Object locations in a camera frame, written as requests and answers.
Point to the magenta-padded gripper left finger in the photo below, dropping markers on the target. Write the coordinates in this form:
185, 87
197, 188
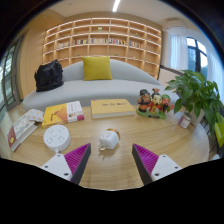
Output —
60, 165

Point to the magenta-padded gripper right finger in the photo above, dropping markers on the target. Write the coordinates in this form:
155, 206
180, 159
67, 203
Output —
162, 166

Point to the white charger with gold band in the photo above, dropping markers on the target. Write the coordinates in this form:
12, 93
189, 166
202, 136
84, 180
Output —
108, 140

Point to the round white power strip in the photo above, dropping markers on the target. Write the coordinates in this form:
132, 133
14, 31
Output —
56, 137

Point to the small pink jar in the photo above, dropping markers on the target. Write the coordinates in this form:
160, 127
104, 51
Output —
184, 120

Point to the red and white book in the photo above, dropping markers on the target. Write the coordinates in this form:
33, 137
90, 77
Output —
20, 131

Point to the orange and white book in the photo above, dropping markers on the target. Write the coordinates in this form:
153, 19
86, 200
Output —
63, 113

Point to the colourful figurine group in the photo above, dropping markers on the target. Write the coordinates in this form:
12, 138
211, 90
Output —
153, 103

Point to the green chair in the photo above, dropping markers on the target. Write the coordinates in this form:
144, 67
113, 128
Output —
220, 131

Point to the yellow hardcover book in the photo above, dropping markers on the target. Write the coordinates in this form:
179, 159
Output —
111, 108

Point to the potted green plant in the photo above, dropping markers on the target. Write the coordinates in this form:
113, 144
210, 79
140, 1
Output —
196, 93

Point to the grey curved sofa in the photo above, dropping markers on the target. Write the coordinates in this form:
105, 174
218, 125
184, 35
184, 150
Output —
93, 88

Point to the white radiator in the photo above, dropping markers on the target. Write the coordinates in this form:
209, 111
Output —
166, 77

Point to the black bag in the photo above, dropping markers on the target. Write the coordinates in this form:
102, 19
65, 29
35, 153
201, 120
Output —
49, 76

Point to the grey framed glass door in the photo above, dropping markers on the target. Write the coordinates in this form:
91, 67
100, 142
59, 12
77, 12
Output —
10, 76

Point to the yellow cushion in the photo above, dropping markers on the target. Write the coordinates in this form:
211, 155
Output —
97, 68

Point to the white sheer curtain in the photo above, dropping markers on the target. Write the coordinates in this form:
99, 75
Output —
216, 73
179, 51

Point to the dark framed window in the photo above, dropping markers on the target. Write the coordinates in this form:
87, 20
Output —
196, 56

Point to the wooden shelf unit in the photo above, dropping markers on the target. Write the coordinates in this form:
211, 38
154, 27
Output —
100, 50

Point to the white air conditioner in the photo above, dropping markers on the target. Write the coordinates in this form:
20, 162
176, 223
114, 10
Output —
175, 24

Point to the long ceiling light strip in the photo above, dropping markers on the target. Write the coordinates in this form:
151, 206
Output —
116, 5

